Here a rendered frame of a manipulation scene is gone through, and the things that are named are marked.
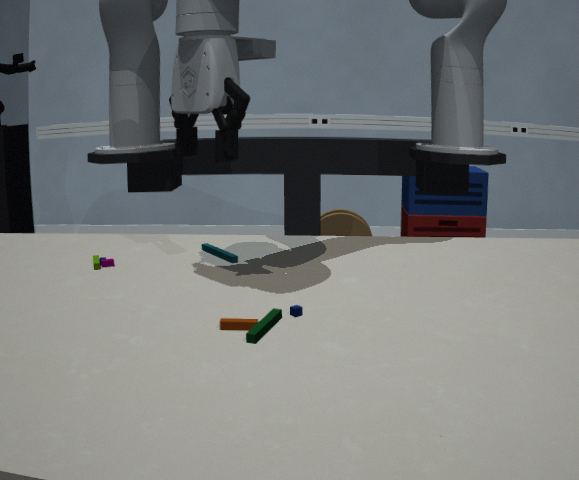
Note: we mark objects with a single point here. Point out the orange rod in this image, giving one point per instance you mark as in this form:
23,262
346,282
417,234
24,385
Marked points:
237,324

